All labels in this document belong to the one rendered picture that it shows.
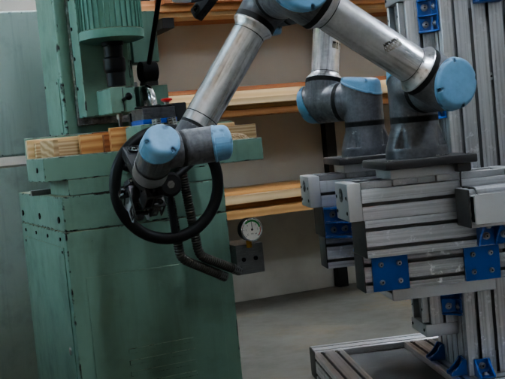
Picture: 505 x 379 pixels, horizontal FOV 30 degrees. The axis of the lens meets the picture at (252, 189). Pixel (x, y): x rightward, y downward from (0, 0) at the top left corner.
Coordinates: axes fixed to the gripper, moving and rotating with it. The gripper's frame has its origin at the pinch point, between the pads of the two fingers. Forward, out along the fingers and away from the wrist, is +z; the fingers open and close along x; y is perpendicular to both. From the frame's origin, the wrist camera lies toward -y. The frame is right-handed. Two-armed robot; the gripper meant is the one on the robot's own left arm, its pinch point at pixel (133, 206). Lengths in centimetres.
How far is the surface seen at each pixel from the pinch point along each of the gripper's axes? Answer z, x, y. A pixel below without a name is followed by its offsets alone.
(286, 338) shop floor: 186, 101, -7
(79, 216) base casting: 21.4, -8.4, -9.1
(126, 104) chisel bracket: 19.7, 11.1, -38.4
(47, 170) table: 15.1, -14.4, -20.1
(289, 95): 175, 138, -122
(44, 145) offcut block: 21.3, -12.5, -30.5
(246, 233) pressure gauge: 23.2, 33.7, 2.8
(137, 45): 31, 23, -64
